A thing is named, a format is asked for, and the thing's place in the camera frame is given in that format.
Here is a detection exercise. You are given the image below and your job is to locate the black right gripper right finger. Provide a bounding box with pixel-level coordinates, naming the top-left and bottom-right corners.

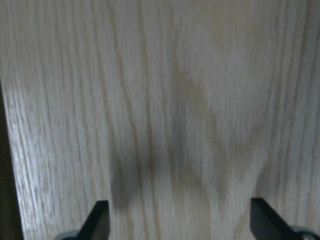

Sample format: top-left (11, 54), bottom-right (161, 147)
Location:
top-left (250, 197), bottom-right (300, 240)

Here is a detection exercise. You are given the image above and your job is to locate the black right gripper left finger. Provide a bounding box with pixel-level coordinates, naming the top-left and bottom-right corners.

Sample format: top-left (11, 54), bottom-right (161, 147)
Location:
top-left (76, 200), bottom-right (110, 240)

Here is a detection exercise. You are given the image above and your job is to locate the light wooden drawer cabinet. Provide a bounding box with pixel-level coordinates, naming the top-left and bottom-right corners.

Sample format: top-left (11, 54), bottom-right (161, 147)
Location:
top-left (0, 0), bottom-right (320, 240)

